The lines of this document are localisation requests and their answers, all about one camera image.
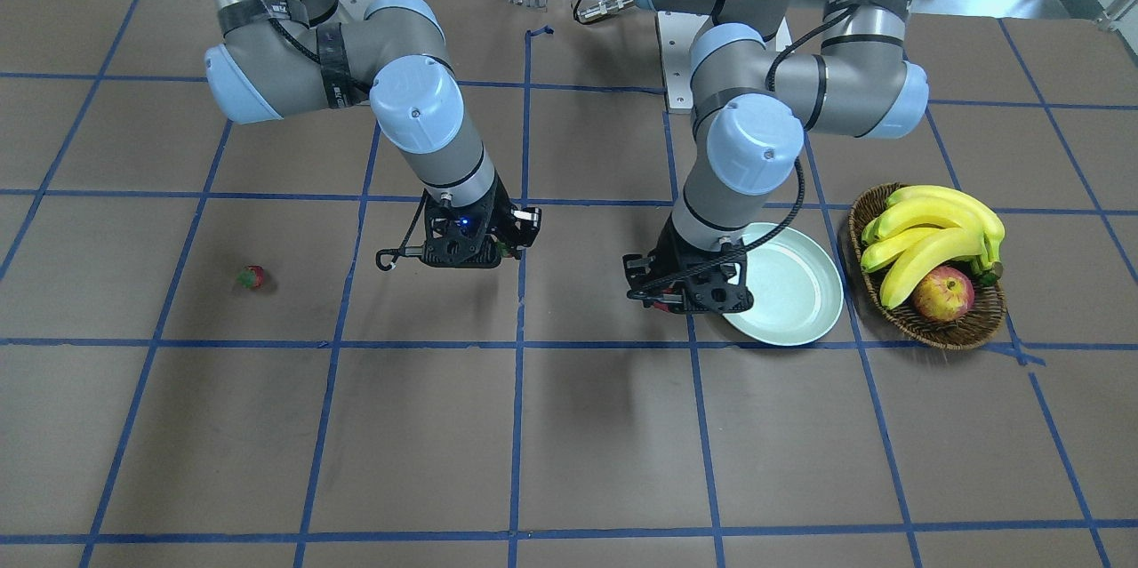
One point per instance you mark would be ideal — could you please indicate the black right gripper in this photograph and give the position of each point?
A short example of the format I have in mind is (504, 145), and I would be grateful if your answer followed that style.
(500, 205)

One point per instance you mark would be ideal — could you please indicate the light green round plate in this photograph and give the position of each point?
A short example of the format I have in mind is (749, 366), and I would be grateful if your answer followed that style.
(796, 289)

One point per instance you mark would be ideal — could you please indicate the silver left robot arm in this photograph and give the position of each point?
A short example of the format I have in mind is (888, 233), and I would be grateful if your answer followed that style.
(752, 106)

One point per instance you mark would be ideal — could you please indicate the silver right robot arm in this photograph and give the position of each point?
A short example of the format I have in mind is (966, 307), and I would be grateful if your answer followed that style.
(280, 58)

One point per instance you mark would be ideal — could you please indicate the brown wicker basket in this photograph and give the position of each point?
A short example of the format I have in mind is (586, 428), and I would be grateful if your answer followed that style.
(973, 329)

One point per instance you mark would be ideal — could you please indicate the yellow banana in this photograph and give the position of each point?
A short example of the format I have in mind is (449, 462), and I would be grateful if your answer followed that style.
(993, 228)
(922, 210)
(922, 258)

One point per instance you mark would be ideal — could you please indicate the red yellow apple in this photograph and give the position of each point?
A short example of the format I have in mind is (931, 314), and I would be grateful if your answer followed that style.
(943, 295)

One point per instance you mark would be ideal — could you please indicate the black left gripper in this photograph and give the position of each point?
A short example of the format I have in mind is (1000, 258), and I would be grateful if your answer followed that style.
(668, 248)

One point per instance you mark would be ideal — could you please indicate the yellow banana lower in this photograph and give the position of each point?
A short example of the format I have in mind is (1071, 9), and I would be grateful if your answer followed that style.
(922, 258)

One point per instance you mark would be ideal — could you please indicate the yellow banana middle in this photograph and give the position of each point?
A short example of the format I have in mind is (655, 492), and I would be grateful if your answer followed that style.
(922, 210)

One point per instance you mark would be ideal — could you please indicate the yellow banana upper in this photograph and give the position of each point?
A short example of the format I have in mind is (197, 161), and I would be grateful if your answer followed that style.
(993, 228)

